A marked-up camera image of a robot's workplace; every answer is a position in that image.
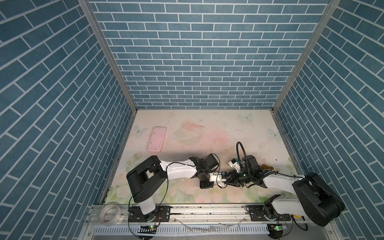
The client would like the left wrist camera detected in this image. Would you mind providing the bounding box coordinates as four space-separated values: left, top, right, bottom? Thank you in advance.
209 172 227 185

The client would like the clear tape roll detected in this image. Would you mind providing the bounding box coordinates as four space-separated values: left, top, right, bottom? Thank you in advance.
98 204 122 227

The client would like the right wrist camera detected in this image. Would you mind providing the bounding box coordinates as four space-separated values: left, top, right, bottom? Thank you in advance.
229 159 241 173

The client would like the aluminium corner post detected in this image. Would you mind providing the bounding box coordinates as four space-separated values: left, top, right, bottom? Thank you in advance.
271 0 343 112
77 0 138 110

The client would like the aluminium corner post right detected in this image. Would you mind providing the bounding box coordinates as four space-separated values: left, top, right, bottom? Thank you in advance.
271 0 343 112

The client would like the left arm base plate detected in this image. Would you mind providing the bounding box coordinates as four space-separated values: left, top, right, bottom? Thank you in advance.
129 206 171 223

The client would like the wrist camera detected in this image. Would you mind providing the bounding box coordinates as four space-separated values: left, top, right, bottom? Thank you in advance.
229 159 241 173
209 172 227 185

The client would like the aluminium corner post left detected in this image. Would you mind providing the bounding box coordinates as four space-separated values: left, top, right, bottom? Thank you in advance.
77 0 138 110

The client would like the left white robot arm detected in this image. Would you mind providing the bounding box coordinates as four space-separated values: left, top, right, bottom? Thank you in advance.
126 154 220 215

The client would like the aluminium front rail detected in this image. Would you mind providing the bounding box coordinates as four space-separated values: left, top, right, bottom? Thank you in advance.
79 204 342 240

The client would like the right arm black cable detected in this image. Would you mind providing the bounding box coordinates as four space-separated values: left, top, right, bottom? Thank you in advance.
235 141 265 188

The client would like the pink flat case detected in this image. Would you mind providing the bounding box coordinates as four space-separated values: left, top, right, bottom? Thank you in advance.
147 126 167 153

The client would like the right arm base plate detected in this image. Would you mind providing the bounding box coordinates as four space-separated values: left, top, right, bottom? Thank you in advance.
245 204 270 222

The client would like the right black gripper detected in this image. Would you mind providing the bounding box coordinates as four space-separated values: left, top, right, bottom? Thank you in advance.
225 169 253 187

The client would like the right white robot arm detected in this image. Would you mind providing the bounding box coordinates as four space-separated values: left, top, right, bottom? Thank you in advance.
225 156 346 227

